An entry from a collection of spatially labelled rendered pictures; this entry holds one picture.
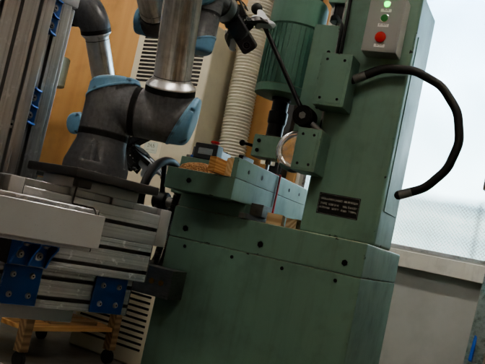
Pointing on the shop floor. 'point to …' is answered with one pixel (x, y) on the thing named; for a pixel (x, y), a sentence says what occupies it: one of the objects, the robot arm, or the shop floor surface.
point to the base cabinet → (264, 312)
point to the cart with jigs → (82, 324)
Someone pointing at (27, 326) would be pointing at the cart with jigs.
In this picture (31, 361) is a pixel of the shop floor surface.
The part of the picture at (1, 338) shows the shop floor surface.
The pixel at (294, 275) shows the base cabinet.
